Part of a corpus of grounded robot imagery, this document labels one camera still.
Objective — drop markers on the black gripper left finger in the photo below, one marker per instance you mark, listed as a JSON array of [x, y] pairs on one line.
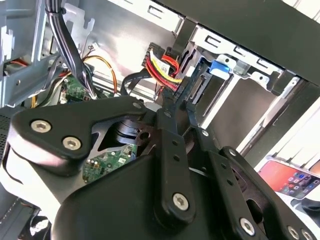
[[75, 117]]

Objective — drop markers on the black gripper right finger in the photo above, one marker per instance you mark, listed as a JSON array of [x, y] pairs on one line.
[[217, 165]]

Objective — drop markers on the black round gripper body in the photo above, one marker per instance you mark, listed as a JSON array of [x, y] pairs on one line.
[[112, 200]]

